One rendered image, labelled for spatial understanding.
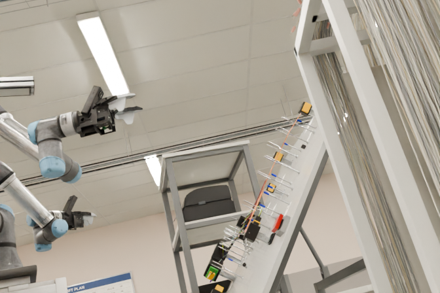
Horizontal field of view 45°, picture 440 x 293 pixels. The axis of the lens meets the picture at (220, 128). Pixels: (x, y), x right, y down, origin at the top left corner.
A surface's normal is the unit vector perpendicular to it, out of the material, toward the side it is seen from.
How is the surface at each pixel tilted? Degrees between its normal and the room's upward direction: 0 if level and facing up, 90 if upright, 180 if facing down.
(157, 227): 90
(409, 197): 90
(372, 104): 90
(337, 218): 90
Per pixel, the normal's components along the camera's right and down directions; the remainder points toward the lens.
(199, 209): 0.17, -0.42
